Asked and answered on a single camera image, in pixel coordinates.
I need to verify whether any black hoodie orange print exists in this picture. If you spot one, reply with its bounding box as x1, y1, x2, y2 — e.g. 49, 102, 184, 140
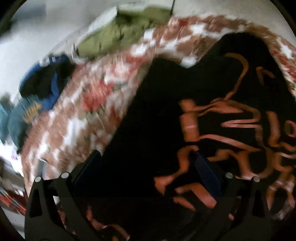
89, 33, 295, 240

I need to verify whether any floral brown red blanket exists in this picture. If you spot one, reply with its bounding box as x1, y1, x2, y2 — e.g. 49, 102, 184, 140
21, 14, 296, 235

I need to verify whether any teal printed garment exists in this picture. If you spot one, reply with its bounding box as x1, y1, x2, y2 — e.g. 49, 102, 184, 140
1, 94, 43, 150

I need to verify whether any blue folded garment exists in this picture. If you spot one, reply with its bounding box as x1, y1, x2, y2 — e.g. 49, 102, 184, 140
19, 53, 74, 110

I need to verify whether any olive green garment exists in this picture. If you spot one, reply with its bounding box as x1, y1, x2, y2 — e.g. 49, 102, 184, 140
77, 6, 171, 59

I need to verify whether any white sheet under green garment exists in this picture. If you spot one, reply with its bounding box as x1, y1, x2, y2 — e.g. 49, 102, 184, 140
71, 5, 121, 56

